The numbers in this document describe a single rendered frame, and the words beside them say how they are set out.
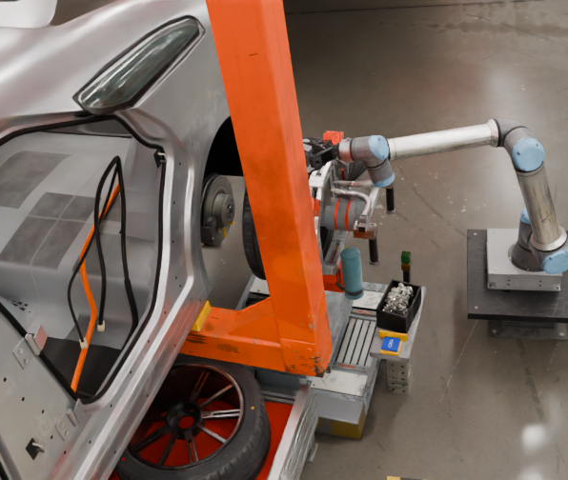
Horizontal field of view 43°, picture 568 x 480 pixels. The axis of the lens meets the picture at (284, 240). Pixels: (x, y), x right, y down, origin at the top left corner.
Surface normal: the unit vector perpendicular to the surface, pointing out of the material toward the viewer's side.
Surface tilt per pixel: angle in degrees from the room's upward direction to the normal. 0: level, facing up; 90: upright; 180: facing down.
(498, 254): 1
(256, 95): 90
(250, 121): 90
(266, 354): 90
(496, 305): 0
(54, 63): 34
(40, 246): 6
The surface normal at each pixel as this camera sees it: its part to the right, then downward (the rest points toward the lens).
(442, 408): -0.14, -0.74
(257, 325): -0.30, 0.66
